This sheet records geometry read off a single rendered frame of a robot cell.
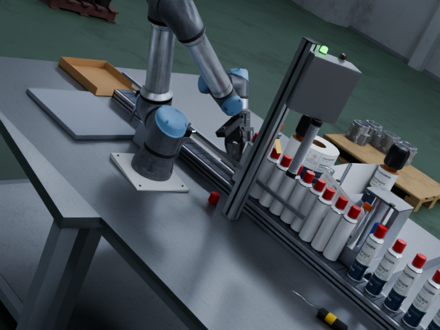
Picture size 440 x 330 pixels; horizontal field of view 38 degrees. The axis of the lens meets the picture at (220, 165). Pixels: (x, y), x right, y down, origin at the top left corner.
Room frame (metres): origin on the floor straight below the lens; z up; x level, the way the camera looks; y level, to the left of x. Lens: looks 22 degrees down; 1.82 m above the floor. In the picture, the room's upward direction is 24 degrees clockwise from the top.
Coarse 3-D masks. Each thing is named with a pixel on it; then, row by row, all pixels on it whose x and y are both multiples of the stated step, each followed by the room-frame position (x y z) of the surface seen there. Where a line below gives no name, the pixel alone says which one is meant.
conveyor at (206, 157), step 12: (132, 96) 2.63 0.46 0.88; (192, 144) 2.40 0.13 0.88; (204, 156) 2.33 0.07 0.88; (216, 168) 2.27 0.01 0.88; (228, 168) 2.32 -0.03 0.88; (228, 180) 2.21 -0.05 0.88; (288, 228) 2.05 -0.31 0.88; (300, 240) 1.99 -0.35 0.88; (312, 252) 1.95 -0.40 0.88; (336, 264) 1.94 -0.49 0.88; (360, 288) 1.85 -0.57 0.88; (372, 300) 1.81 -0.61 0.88
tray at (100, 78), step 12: (60, 60) 2.75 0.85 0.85; (72, 60) 2.80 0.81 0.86; (84, 60) 2.86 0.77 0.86; (96, 60) 2.91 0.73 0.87; (72, 72) 2.69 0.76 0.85; (84, 72) 2.79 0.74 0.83; (96, 72) 2.86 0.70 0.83; (108, 72) 2.93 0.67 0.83; (84, 84) 2.62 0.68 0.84; (96, 84) 2.70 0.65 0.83; (108, 84) 2.77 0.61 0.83; (120, 84) 2.84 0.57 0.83
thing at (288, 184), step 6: (300, 168) 2.10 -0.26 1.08; (288, 180) 2.10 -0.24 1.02; (294, 180) 2.09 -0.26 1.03; (282, 186) 2.10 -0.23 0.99; (288, 186) 2.09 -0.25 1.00; (294, 186) 2.10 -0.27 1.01; (282, 192) 2.10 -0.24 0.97; (288, 192) 2.09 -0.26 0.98; (288, 198) 2.10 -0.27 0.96; (276, 204) 2.10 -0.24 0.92; (282, 204) 2.09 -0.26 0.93; (270, 210) 2.10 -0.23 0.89; (276, 210) 2.09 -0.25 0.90; (282, 210) 2.10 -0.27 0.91; (276, 216) 2.09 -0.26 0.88
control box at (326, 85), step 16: (304, 64) 2.02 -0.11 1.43; (320, 64) 1.99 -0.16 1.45; (336, 64) 2.00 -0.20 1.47; (352, 64) 2.10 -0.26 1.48; (304, 80) 1.98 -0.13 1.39; (320, 80) 2.00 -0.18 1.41; (336, 80) 2.01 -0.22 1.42; (352, 80) 2.03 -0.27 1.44; (304, 96) 1.99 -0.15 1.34; (320, 96) 2.00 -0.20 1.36; (336, 96) 2.02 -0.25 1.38; (304, 112) 2.00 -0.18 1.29; (320, 112) 2.01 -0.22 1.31; (336, 112) 2.03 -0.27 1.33
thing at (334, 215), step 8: (344, 200) 1.98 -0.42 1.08; (336, 208) 1.98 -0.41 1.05; (328, 216) 1.98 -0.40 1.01; (336, 216) 1.97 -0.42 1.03; (328, 224) 1.97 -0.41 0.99; (336, 224) 1.97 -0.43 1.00; (320, 232) 1.97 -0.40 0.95; (328, 232) 1.97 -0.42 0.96; (312, 240) 1.99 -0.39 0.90; (320, 240) 1.97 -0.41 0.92; (328, 240) 1.97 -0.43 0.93; (312, 248) 1.97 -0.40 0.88; (320, 248) 1.97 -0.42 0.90
